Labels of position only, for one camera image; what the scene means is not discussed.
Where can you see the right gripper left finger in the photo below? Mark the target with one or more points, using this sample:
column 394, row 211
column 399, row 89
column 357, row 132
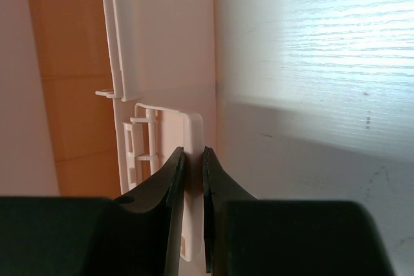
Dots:
column 137, row 233

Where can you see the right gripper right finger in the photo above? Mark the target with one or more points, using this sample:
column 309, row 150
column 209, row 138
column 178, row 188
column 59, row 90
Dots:
column 244, row 235

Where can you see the pink plastic toolbox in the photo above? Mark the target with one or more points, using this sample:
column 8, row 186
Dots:
column 97, row 94

